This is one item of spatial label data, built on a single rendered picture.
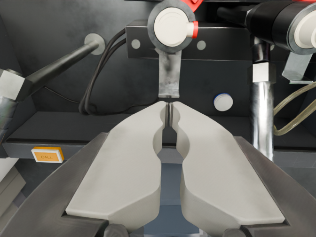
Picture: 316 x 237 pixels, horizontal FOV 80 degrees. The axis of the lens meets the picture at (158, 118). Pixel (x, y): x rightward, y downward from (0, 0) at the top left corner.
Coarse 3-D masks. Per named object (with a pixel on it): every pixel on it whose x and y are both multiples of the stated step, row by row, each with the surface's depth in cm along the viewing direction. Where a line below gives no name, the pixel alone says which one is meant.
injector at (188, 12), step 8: (168, 0) 10; (176, 0) 10; (160, 8) 10; (184, 8) 10; (152, 16) 11; (192, 16) 11; (152, 24) 11; (152, 32) 11; (152, 40) 11; (184, 40) 11; (160, 48) 11; (168, 48) 11; (176, 48) 11
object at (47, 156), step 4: (36, 148) 36; (40, 148) 36; (44, 148) 36; (48, 148) 36; (52, 148) 36; (56, 148) 36; (60, 148) 36; (36, 152) 35; (40, 152) 35; (44, 152) 35; (48, 152) 35; (60, 152) 36; (36, 156) 36; (40, 156) 36; (44, 156) 36; (48, 156) 36; (52, 156) 36; (56, 156) 36; (40, 160) 36; (44, 160) 36; (48, 160) 36; (52, 160) 36; (56, 160) 36
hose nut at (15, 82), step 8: (0, 72) 11; (8, 72) 12; (16, 72) 12; (0, 80) 11; (8, 80) 12; (16, 80) 12; (24, 80) 12; (0, 88) 11; (8, 88) 12; (16, 88) 12; (24, 88) 13; (8, 96) 12; (16, 96) 12; (24, 96) 13
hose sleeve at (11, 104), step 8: (0, 96) 12; (0, 104) 12; (8, 104) 12; (16, 104) 12; (0, 112) 12; (8, 112) 12; (0, 120) 12; (8, 120) 12; (0, 128) 12; (0, 136) 12
